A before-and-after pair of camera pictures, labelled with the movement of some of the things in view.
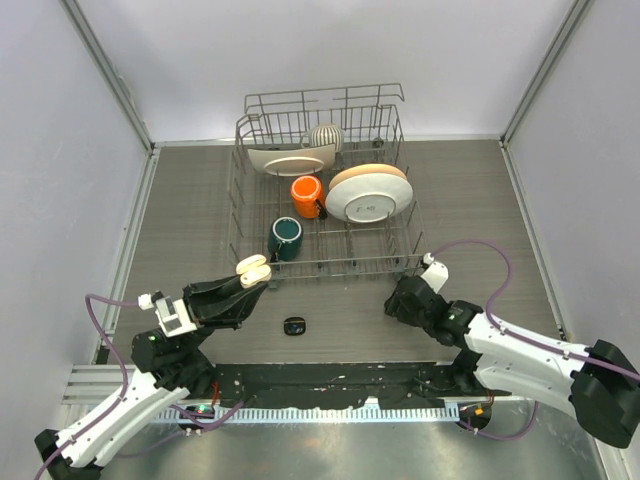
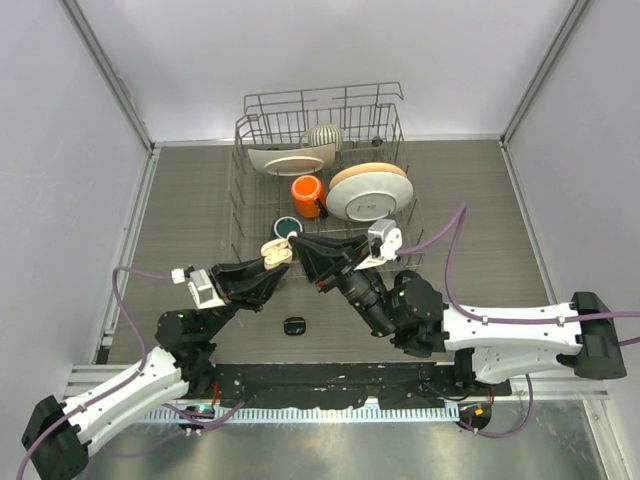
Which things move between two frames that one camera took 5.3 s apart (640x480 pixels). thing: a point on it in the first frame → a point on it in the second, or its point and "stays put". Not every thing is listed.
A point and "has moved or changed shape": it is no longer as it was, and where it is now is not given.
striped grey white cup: x=322 y=135 stays put
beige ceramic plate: x=365 y=169 stays put
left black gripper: x=197 y=295 → x=232 y=282
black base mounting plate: x=338 y=385 stays put
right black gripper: x=395 y=307 → x=323 y=258
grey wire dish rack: x=320 y=184 stays put
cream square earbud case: x=252 y=270 has moved or changed shape
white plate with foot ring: x=369 y=197 stays put
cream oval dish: x=293 y=161 stays put
